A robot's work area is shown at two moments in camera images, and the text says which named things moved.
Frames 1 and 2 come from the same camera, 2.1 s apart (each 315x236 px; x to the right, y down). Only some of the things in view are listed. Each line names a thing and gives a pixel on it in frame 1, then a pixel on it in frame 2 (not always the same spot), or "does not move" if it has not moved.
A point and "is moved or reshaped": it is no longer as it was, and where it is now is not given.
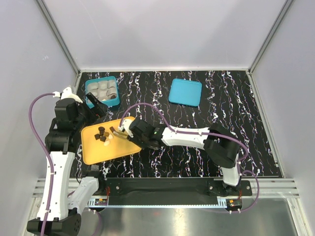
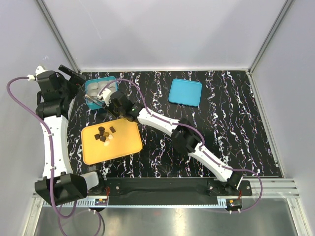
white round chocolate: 106,143 does not move
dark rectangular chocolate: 112,129 does not move
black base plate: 173,191 does not move
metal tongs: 120,134 is moved or reshaped
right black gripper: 133,138 to 109,105
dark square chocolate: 97,136 does not move
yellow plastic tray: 100,144 does not move
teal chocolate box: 105,88 does not move
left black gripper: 99,110 to 77,80
